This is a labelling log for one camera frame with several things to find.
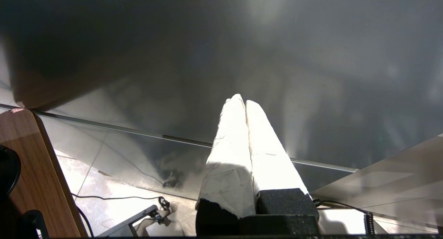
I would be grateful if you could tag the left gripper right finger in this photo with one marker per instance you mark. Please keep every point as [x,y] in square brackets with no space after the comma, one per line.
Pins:
[273,169]

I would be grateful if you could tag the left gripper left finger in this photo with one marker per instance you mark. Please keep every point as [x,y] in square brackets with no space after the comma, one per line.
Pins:
[228,162]

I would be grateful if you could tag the stainless steel appliance door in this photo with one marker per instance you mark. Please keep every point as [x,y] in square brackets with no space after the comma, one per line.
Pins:
[207,41]

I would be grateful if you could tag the brown wooden furniture panel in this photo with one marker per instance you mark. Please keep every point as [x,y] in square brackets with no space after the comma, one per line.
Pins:
[38,169]

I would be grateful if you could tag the black rounded object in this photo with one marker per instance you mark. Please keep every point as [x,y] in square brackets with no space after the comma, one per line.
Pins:
[8,169]

